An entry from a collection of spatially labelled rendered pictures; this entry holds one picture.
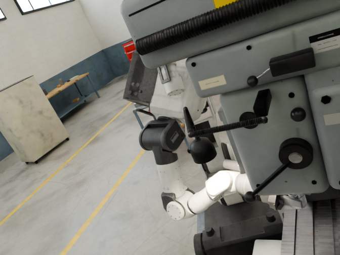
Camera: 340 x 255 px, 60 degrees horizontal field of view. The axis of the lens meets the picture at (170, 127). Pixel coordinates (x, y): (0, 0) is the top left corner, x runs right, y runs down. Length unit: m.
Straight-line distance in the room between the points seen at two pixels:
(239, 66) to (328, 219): 0.81
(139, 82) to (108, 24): 10.75
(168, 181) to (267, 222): 0.79
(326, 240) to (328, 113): 0.65
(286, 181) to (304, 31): 0.36
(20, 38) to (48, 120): 3.77
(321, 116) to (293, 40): 0.16
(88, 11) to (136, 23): 11.61
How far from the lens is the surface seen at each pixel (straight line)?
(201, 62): 0.64
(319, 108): 0.65
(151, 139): 1.13
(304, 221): 1.28
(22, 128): 6.66
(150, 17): 0.65
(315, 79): 0.64
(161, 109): 1.12
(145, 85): 1.16
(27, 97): 6.78
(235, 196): 1.85
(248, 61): 0.62
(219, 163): 1.59
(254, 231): 1.78
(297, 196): 0.92
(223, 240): 1.80
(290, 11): 0.58
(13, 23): 10.13
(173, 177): 1.15
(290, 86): 0.65
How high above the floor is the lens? 1.85
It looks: 22 degrees down
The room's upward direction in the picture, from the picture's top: 24 degrees counter-clockwise
